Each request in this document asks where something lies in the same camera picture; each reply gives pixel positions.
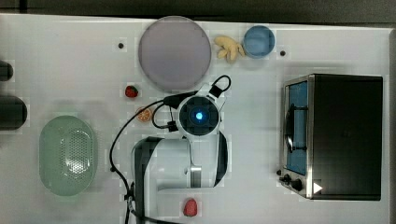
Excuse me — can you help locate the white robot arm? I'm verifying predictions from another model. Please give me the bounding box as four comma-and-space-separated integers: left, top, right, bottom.
128, 84, 228, 224

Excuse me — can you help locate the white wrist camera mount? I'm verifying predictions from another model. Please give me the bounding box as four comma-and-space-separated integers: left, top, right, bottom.
196, 83, 226, 109

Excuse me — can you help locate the silver toaster oven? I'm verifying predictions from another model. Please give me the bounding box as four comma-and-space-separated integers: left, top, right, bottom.
276, 74, 383, 201

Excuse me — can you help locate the yellow banana bunch toy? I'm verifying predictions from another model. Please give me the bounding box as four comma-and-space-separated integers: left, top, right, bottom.
214, 35, 246, 63

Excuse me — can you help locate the orange slice toy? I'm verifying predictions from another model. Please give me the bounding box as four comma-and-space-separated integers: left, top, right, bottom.
135, 106, 152, 122

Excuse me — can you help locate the small red strawberry toy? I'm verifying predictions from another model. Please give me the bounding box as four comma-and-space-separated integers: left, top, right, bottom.
124, 85, 139, 98

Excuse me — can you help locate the pink red fruit toy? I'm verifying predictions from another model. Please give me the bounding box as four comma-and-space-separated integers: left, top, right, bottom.
183, 199, 198, 217

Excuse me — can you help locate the black cylinder upper left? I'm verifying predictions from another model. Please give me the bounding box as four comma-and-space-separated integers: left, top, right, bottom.
0, 61, 13, 81

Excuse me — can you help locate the blue round bowl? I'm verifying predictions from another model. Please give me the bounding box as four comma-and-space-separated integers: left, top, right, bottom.
243, 25, 276, 59

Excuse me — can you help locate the black cylinder lower left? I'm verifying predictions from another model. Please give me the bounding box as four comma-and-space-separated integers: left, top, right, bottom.
0, 96, 27, 131

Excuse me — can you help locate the black cylinder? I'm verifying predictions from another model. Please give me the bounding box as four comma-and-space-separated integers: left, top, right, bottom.
0, 96, 27, 131
0, 61, 13, 81

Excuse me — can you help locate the grey round plate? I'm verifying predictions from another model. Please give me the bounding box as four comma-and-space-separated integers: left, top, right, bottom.
138, 16, 211, 91

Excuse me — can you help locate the green oval strainer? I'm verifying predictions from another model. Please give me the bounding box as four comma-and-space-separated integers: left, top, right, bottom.
39, 116, 97, 196

